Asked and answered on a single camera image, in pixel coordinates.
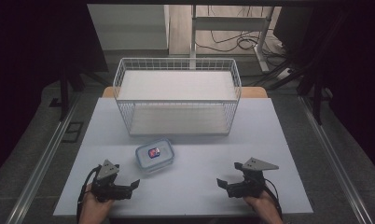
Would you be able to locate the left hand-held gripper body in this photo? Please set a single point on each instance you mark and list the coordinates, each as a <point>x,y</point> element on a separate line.
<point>109,188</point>

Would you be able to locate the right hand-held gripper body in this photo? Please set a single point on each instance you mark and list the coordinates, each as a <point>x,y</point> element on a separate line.
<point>249,183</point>

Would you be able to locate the clear plastic food container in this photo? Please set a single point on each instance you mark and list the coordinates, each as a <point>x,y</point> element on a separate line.
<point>155,155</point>

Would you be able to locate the person's left hand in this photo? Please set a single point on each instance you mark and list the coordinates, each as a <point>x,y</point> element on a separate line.
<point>94,210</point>

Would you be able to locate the person's right hand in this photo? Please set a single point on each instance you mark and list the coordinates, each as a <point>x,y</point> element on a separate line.
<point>265,207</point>

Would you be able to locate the small red blue packet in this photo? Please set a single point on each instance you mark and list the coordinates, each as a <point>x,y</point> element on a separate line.
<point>154,152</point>

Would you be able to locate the wooden table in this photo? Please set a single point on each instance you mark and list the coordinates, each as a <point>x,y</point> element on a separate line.
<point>254,92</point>

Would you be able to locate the black metal stand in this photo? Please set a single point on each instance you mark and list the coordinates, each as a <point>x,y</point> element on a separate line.
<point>64,93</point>
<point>316,99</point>

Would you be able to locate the white power strip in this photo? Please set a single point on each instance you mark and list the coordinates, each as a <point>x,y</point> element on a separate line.
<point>284,74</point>

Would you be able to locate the metal floor rail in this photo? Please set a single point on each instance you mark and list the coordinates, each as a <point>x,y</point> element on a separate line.
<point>335,161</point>
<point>39,165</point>

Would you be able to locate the white metal desk frame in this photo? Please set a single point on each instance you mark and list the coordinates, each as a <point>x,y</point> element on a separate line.
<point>229,23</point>

